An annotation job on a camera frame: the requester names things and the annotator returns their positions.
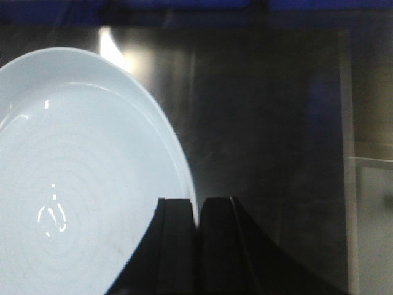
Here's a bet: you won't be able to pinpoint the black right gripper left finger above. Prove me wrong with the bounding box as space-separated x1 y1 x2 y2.
107 198 197 294

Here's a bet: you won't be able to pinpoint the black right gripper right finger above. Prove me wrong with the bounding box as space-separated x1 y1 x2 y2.
199 197 338 294

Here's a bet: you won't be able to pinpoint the light blue round plate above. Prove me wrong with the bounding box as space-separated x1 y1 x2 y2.
1 47 197 294

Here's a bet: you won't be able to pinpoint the stainless steel shelf rack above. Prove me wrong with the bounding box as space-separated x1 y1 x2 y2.
339 31 392 294

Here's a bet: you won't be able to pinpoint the blue open bin right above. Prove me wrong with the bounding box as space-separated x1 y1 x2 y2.
268 0 392 11

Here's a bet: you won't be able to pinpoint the blue bin middle lower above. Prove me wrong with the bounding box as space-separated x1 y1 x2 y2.
1 0 251 9

